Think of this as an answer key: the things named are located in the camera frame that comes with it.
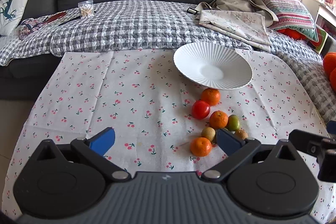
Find small brown kiwi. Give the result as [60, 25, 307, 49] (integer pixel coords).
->
[201, 127, 216, 141]
[235, 129, 248, 140]

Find green plum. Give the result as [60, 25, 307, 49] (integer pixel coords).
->
[226, 115, 240, 131]

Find orange mandarin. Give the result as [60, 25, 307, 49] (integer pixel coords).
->
[209, 110, 228, 130]
[200, 88, 221, 106]
[190, 137, 212, 157]

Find orange mandarin front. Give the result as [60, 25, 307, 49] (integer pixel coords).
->
[190, 137, 212, 157]

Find red tomato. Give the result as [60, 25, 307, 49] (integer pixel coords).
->
[191, 100, 210, 120]

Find cherry print tablecloth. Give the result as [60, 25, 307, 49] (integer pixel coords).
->
[2, 50, 327, 219]

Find white ribbed plate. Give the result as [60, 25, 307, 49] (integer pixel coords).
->
[173, 42, 253, 90]

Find orange plush toy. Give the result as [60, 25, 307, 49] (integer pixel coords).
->
[323, 52, 336, 92]

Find green red book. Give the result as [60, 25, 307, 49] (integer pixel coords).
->
[307, 25, 329, 54]

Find floral folded cloth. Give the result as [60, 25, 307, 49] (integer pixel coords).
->
[197, 10, 271, 52]

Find red plush cushion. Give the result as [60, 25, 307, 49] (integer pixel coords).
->
[277, 28, 307, 40]

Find grey checked blanket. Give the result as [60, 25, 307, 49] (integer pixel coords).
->
[0, 0, 336, 125]

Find clear bag of cotton swabs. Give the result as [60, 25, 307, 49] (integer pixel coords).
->
[78, 0, 95, 18]

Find striped colourful pillow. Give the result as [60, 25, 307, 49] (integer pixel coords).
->
[262, 0, 318, 42]

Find red and floral pouch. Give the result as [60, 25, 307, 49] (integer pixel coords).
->
[17, 11, 67, 40]

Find beige canvas bag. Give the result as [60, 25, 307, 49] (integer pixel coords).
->
[195, 0, 278, 27]

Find white deer print pillow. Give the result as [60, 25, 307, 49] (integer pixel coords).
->
[0, 0, 28, 36]

